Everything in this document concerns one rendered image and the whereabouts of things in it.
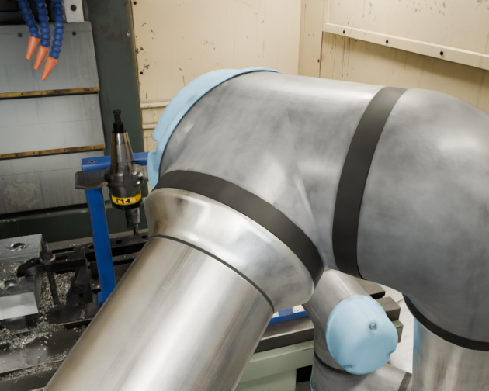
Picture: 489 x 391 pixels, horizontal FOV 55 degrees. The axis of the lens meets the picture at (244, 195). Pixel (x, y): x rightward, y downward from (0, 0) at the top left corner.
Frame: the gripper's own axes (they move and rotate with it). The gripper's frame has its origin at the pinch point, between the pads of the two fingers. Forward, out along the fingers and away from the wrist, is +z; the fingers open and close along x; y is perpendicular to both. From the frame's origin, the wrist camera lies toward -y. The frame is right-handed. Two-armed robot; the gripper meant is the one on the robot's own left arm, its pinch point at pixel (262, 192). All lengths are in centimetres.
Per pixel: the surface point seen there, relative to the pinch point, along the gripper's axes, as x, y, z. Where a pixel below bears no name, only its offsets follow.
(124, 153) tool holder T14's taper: -21.6, -6.2, 8.4
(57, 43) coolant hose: -30.1, -22.1, 21.5
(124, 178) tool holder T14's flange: -22.1, -2.0, 7.7
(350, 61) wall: 53, -6, 68
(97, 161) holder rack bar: -26.2, -2.8, 14.6
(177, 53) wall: 5, -4, 107
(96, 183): -26.7, -1.9, 7.4
